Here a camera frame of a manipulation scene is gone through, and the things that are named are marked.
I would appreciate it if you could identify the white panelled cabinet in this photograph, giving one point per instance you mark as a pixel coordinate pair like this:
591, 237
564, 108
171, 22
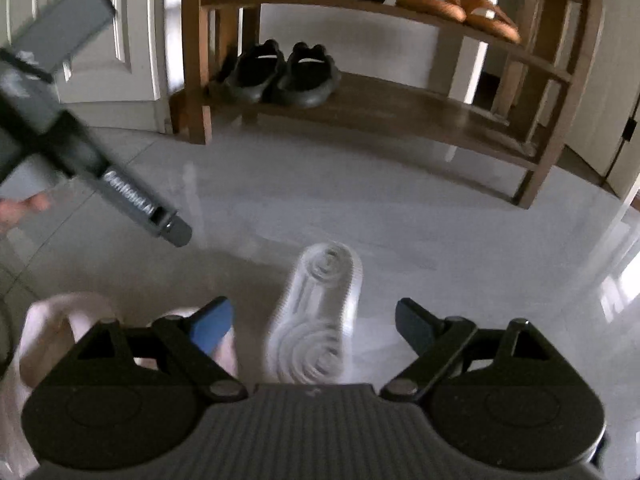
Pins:
140, 35

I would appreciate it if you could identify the black clog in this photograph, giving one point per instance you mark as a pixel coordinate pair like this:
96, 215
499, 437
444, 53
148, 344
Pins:
252, 77
307, 82

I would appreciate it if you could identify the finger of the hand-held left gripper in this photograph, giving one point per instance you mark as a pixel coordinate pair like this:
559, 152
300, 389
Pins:
176, 230

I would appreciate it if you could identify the person's left hand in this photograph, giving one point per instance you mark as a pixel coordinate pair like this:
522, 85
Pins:
17, 208

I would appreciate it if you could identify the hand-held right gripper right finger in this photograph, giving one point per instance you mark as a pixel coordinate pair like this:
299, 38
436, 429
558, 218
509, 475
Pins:
415, 325

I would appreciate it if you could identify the pink waffle-knit slipper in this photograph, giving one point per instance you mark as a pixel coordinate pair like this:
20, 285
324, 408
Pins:
310, 330

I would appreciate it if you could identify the brown sandal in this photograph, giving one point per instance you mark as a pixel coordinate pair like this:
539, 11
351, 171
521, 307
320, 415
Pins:
492, 22
430, 2

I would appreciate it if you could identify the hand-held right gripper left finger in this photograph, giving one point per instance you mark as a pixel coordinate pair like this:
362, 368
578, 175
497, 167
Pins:
212, 322

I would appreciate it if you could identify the wooden shoe rack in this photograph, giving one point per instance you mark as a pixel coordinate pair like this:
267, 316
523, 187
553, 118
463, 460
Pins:
390, 105

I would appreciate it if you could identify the pink plush slipper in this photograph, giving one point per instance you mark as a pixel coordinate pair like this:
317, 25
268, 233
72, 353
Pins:
45, 340

